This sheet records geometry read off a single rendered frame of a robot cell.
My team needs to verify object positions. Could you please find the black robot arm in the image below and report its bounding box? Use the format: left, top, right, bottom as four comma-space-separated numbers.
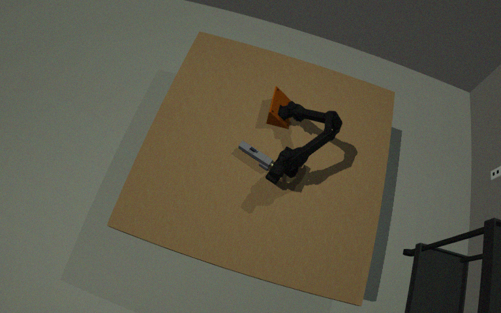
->
269, 101, 342, 179

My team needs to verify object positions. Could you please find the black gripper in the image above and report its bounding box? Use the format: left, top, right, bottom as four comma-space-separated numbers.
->
266, 172, 279, 185

